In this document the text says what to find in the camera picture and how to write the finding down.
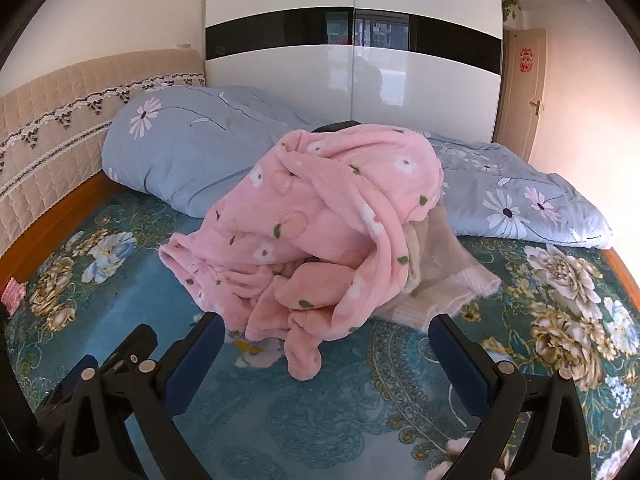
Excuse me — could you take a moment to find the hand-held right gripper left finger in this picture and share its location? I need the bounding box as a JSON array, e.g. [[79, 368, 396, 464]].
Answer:
[[60, 312, 226, 480]]

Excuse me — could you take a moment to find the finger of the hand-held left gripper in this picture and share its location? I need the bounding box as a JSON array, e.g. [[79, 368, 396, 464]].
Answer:
[[47, 354, 99, 407], [102, 324, 159, 363]]

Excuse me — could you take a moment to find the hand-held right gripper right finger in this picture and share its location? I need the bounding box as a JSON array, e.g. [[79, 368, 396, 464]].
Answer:
[[429, 313, 598, 480]]

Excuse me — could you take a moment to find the beige fleece garment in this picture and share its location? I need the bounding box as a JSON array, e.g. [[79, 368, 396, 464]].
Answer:
[[372, 205, 502, 333]]

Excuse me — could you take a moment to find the pink floral fleece garment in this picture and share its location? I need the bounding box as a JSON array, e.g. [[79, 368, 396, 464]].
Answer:
[[159, 124, 446, 381]]

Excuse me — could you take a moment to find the small pink cloth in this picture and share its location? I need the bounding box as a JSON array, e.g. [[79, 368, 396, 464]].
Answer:
[[0, 280, 27, 307]]

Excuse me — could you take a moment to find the teal floral blanket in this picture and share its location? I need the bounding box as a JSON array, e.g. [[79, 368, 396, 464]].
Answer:
[[0, 175, 640, 480]]

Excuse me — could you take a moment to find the blue floral quilt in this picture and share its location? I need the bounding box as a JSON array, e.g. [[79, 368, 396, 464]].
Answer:
[[101, 85, 613, 250]]

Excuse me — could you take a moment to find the beige quilted headboard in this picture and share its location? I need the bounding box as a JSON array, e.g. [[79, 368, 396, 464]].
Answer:
[[0, 46, 206, 261]]

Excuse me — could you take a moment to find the wooden door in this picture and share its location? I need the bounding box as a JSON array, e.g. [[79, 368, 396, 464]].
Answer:
[[495, 27, 547, 163]]

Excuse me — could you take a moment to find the white wardrobe with black band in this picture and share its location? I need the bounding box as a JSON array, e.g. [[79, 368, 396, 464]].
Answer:
[[204, 0, 503, 143]]

